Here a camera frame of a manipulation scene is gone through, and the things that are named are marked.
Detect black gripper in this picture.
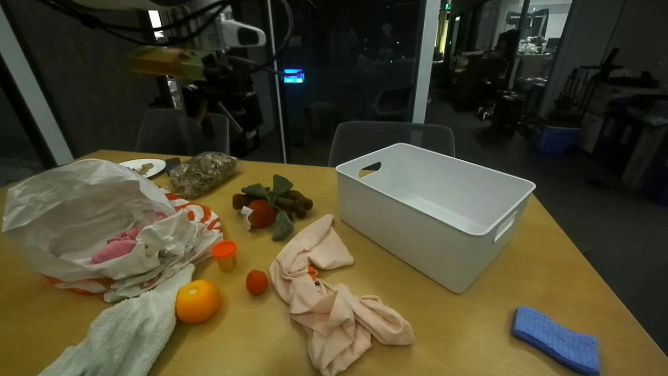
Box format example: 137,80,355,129
203,54,263,156

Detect pink t-shirt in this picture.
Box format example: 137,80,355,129
89,228,141,263

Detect white orange plastic bag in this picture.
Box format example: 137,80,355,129
2,159,222,303

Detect peach t-shirt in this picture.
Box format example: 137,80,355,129
270,215,415,376

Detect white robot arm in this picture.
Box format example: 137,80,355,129
38,0,267,153

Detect clear bag of granola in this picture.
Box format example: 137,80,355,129
168,153,236,198

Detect white plate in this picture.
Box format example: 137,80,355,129
124,159,168,178

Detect brown green plush toy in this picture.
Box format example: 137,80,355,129
231,173,313,240

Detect grey office chair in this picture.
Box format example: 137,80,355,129
328,122,457,167

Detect small orange cup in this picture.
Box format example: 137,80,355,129
214,240,236,272

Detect small red tomato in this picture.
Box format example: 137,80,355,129
246,269,270,296

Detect orange fruit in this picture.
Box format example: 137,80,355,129
175,279,222,324

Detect white plastic bin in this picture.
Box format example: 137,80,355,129
337,141,537,292

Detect white grey towel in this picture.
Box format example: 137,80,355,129
40,265,195,376

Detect blue bin in background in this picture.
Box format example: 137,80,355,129
537,126,583,154

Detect blue sponge cloth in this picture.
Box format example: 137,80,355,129
511,307,601,376

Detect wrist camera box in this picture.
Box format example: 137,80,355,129
222,18,267,49

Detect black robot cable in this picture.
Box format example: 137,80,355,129
38,0,295,70

